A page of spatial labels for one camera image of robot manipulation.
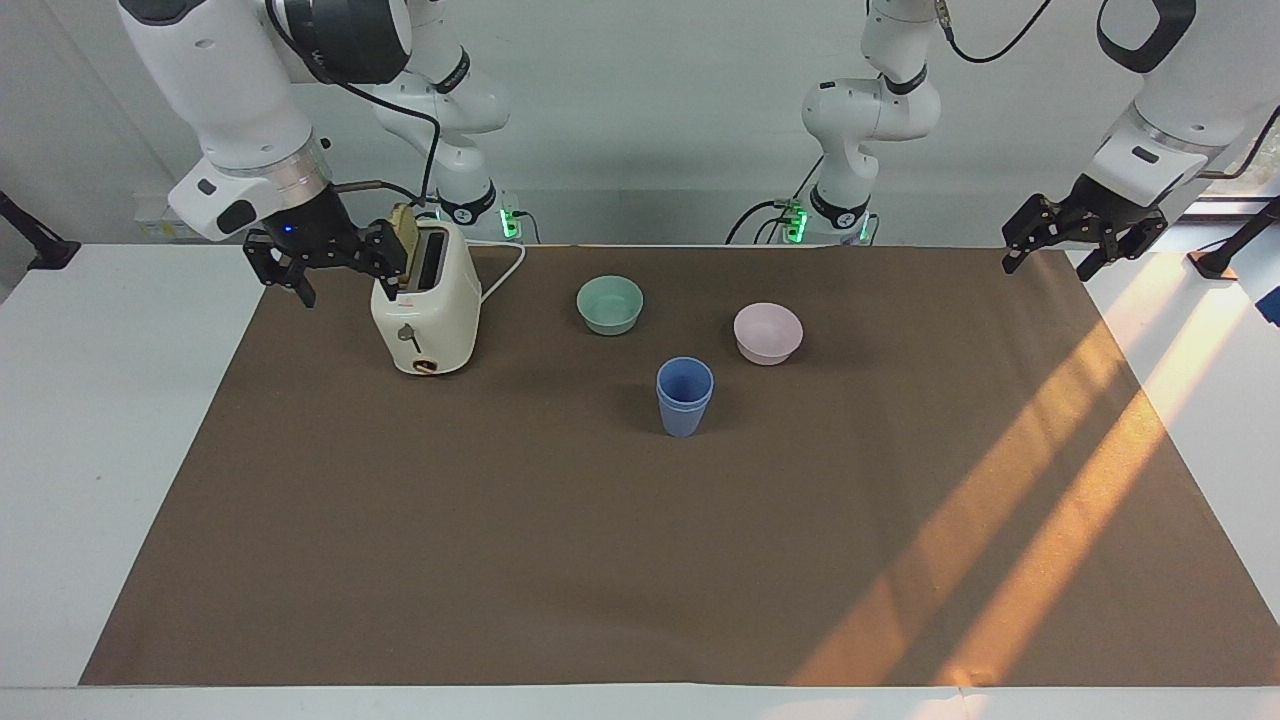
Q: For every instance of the pink bowl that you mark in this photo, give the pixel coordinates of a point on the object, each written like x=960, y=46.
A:
x=768, y=335

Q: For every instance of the toast slice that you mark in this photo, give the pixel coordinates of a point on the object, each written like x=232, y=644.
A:
x=408, y=235

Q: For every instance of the green bowl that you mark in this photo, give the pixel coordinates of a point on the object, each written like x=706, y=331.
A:
x=610, y=305

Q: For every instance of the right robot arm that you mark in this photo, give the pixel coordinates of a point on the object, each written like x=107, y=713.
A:
x=230, y=90

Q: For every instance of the blue cup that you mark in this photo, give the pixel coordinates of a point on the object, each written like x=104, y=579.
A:
x=685, y=382
x=684, y=422

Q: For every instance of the cream toaster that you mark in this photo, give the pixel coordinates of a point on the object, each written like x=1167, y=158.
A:
x=430, y=310

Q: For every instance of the blue object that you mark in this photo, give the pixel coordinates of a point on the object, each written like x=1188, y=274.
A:
x=1270, y=305

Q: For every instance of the black stand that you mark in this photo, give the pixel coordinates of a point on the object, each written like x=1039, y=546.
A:
x=1235, y=248
x=40, y=245

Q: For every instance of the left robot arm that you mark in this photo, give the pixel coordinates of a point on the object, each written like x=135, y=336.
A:
x=870, y=110

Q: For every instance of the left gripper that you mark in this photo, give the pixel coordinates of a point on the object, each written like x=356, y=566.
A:
x=1112, y=205

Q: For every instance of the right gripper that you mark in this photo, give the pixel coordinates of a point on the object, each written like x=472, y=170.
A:
x=305, y=225

